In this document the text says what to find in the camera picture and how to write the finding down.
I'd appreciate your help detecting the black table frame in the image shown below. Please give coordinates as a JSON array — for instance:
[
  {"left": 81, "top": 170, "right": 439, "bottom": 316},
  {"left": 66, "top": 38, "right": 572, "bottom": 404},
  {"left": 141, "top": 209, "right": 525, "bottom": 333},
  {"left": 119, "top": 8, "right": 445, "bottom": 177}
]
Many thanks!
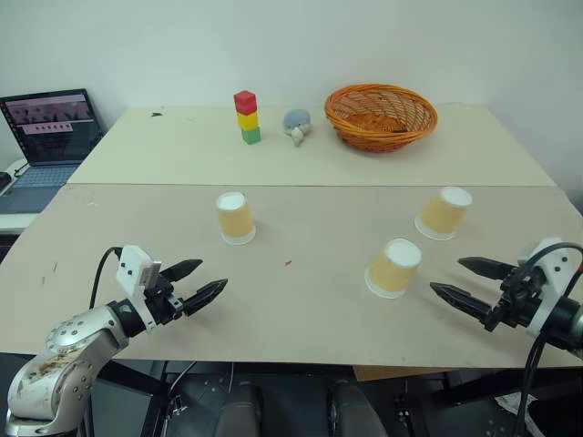
[{"left": 97, "top": 361, "right": 238, "bottom": 437}]

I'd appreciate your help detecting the red cube block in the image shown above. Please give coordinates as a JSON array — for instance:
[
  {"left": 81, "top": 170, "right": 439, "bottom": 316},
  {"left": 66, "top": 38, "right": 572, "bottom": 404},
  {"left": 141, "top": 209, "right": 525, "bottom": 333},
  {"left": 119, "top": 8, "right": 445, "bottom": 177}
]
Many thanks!
[{"left": 233, "top": 89, "right": 258, "bottom": 115}]

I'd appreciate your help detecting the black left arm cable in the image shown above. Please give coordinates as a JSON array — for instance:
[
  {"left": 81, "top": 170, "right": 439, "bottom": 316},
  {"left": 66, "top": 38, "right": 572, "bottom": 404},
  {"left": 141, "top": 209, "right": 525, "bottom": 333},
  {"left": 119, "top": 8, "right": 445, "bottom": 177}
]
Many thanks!
[{"left": 88, "top": 246, "right": 124, "bottom": 310}]

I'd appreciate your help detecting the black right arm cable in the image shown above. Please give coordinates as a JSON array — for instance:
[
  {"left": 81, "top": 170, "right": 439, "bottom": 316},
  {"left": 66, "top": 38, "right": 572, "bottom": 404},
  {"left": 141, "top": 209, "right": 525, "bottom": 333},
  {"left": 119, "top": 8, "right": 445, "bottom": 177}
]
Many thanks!
[{"left": 511, "top": 241, "right": 583, "bottom": 437}]

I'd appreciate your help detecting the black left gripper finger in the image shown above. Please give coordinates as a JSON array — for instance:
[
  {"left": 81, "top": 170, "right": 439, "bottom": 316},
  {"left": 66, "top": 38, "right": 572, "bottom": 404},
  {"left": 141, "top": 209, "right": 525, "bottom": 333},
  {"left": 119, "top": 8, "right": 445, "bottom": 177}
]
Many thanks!
[
  {"left": 182, "top": 279, "right": 229, "bottom": 317},
  {"left": 159, "top": 259, "right": 204, "bottom": 282}
]

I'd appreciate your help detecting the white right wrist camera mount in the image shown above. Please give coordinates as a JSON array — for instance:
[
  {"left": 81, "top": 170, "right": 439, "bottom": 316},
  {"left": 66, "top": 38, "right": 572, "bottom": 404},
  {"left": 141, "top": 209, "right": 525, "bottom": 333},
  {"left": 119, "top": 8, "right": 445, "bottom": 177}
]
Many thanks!
[{"left": 517, "top": 237, "right": 576, "bottom": 339}]

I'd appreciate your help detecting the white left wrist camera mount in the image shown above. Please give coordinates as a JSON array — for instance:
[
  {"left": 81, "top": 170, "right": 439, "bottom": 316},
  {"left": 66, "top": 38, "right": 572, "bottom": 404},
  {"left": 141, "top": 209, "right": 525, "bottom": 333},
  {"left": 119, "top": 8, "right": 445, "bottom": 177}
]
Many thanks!
[{"left": 115, "top": 245, "right": 163, "bottom": 330}]

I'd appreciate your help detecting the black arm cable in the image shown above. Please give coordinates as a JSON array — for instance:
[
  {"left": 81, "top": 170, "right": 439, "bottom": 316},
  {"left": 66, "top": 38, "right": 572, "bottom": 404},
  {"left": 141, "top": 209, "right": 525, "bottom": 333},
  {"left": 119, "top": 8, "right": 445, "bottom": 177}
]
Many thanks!
[
  {"left": 511, "top": 241, "right": 583, "bottom": 437},
  {"left": 88, "top": 246, "right": 124, "bottom": 310}
]

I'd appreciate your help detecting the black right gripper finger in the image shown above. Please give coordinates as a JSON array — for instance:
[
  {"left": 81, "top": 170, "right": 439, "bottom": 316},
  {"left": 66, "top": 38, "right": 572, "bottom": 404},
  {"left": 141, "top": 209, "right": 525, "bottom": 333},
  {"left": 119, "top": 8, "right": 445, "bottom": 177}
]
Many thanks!
[
  {"left": 457, "top": 257, "right": 520, "bottom": 282},
  {"left": 429, "top": 281, "right": 497, "bottom": 325}
]

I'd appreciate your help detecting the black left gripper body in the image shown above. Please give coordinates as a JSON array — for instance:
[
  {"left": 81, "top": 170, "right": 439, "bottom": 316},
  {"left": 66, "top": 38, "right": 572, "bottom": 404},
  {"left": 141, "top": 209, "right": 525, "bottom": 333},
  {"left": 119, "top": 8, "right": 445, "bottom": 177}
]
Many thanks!
[{"left": 144, "top": 274, "right": 188, "bottom": 327}]

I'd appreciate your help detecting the grey plush toy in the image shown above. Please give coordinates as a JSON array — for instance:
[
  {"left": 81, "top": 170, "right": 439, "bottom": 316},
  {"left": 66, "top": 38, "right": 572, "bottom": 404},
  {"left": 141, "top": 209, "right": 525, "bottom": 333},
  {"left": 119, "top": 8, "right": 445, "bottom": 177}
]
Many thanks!
[{"left": 281, "top": 108, "right": 313, "bottom": 147}]

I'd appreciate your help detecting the yellow cube block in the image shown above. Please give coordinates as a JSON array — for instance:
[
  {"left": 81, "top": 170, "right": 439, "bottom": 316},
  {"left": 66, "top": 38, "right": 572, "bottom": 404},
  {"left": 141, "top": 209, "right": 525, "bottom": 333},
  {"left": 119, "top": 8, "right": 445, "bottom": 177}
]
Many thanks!
[{"left": 236, "top": 110, "right": 261, "bottom": 131}]

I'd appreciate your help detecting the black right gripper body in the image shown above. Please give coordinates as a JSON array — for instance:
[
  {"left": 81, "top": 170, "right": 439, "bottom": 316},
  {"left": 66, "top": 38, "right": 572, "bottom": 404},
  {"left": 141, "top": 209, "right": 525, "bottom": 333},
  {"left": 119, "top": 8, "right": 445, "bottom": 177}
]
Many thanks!
[{"left": 483, "top": 266, "right": 547, "bottom": 332}]

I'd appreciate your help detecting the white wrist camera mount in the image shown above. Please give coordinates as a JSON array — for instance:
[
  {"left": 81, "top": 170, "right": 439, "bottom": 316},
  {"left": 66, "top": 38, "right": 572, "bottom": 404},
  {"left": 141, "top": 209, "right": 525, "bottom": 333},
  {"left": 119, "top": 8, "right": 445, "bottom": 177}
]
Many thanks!
[
  {"left": 517, "top": 237, "right": 576, "bottom": 339},
  {"left": 115, "top": 245, "right": 163, "bottom": 330}
]

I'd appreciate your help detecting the orange paper cup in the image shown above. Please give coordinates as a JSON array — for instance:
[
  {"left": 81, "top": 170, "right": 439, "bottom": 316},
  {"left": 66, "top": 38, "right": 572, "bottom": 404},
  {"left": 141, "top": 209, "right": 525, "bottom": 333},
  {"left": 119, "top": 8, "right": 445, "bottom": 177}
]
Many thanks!
[
  {"left": 215, "top": 190, "right": 257, "bottom": 247},
  {"left": 363, "top": 238, "right": 423, "bottom": 300},
  {"left": 414, "top": 186, "right": 474, "bottom": 241}
]

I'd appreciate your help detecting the open laptop computer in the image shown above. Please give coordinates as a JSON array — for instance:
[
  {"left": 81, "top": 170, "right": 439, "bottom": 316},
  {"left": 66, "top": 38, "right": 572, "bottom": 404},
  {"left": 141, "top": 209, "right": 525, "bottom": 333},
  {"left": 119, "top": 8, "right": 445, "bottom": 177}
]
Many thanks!
[{"left": 0, "top": 87, "right": 105, "bottom": 215}]

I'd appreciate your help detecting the orange wicker basket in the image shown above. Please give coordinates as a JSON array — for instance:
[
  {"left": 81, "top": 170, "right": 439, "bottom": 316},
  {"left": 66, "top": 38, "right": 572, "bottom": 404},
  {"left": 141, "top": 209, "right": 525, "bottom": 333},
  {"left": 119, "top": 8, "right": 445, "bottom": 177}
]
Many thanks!
[{"left": 323, "top": 83, "right": 439, "bottom": 155}]

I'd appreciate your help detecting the dark rounded robot leg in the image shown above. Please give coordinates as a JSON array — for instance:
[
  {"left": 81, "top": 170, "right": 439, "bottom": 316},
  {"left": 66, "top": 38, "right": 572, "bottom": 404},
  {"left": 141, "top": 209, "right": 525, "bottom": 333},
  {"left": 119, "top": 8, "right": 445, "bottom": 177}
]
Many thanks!
[
  {"left": 213, "top": 381, "right": 265, "bottom": 437},
  {"left": 327, "top": 379, "right": 388, "bottom": 437}
]

